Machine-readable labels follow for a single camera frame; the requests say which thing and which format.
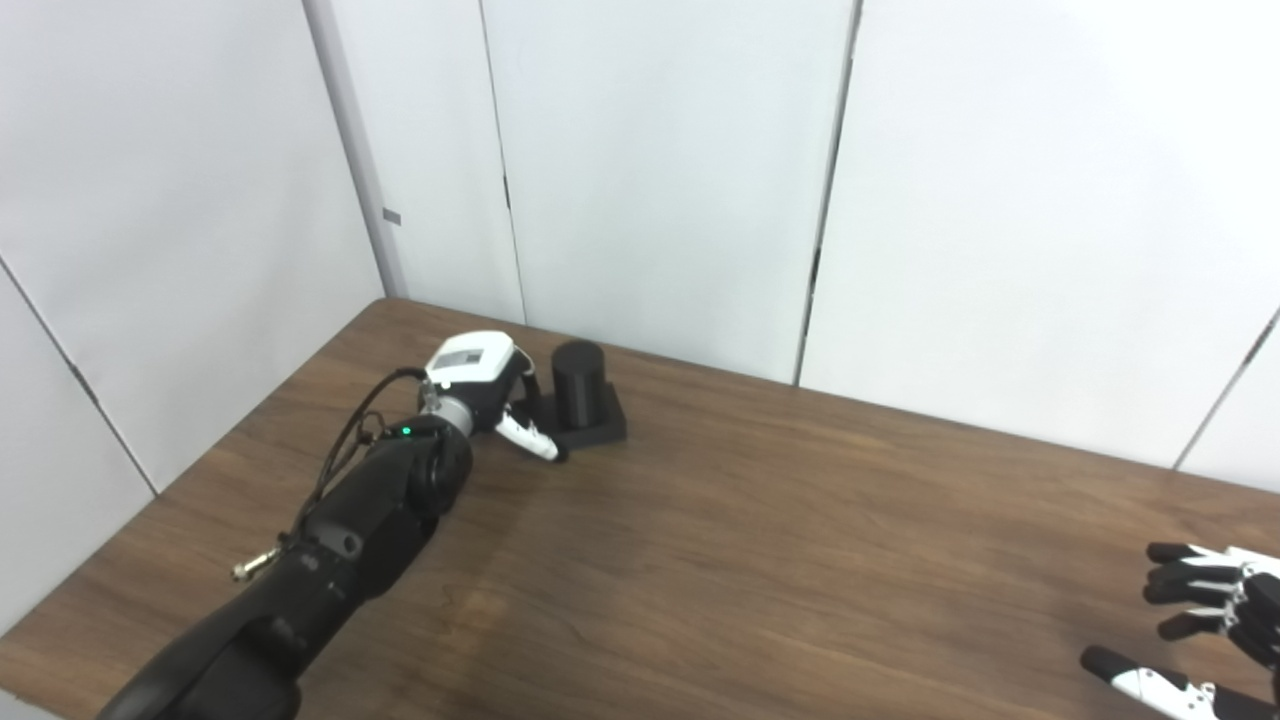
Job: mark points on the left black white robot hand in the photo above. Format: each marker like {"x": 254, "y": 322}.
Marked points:
{"x": 470, "y": 358}

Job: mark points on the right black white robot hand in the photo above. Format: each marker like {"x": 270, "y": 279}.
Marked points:
{"x": 1255, "y": 610}

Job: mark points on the black peg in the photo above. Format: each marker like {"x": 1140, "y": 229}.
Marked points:
{"x": 580, "y": 385}

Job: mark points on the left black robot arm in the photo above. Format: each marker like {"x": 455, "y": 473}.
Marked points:
{"x": 340, "y": 560}

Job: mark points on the grey partition post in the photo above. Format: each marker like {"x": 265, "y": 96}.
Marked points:
{"x": 355, "y": 150}

